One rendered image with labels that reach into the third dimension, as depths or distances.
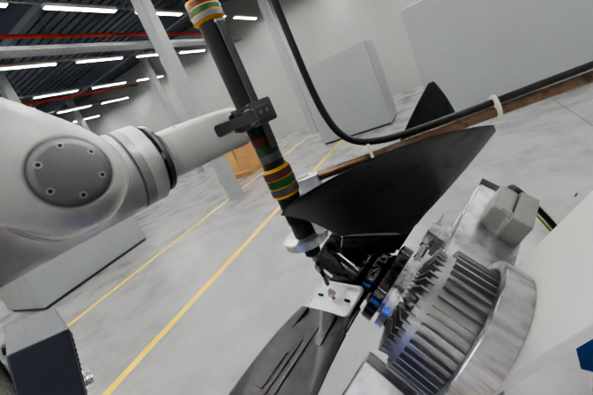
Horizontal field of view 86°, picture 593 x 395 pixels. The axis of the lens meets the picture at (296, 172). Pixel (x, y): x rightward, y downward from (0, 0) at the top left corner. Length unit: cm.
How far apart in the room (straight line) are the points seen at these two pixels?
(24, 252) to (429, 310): 46
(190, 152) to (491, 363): 42
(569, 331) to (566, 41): 582
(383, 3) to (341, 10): 150
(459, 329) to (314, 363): 20
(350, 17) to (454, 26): 745
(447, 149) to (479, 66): 565
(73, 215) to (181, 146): 13
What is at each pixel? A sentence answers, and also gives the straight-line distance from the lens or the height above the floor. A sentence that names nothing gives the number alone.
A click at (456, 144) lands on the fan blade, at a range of 35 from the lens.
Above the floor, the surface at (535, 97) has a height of 139.
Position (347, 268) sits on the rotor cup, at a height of 121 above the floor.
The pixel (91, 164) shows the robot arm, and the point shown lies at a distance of 25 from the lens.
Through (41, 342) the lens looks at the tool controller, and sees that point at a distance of 97.
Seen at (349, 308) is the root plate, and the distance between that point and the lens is 53.
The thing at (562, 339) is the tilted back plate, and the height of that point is 119.
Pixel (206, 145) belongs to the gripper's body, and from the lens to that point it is 35.
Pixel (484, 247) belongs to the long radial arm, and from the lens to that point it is 72.
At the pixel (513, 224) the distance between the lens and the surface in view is 73.
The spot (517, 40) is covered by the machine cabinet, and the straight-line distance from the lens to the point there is 603.
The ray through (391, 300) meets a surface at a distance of 55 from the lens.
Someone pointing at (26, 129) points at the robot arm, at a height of 155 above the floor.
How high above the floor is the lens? 151
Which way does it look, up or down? 13 degrees down
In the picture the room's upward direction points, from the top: 23 degrees counter-clockwise
